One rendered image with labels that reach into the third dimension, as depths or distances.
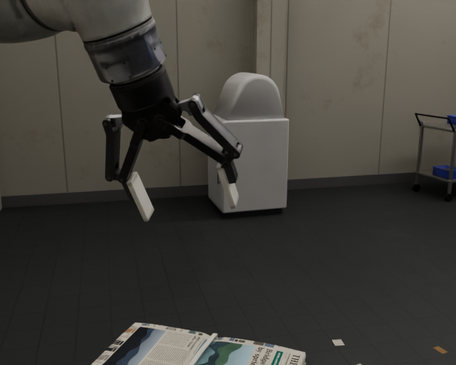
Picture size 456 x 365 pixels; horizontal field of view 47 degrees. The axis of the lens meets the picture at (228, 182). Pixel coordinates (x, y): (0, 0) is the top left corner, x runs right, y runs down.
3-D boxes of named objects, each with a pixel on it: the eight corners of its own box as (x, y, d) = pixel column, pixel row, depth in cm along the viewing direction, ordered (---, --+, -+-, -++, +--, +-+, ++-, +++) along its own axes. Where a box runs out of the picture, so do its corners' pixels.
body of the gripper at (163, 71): (94, 90, 64) (124, 156, 69) (156, 75, 62) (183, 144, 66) (116, 69, 70) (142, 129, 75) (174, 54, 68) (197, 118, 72)
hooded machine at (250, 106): (268, 197, 577) (271, 71, 543) (287, 214, 517) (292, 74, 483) (207, 201, 561) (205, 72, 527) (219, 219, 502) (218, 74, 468)
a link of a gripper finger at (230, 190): (219, 156, 72) (224, 155, 72) (234, 197, 75) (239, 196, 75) (215, 166, 70) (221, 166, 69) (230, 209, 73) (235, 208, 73)
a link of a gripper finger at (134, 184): (130, 182, 74) (125, 182, 74) (148, 221, 77) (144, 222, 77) (137, 171, 76) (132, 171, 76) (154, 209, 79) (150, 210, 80)
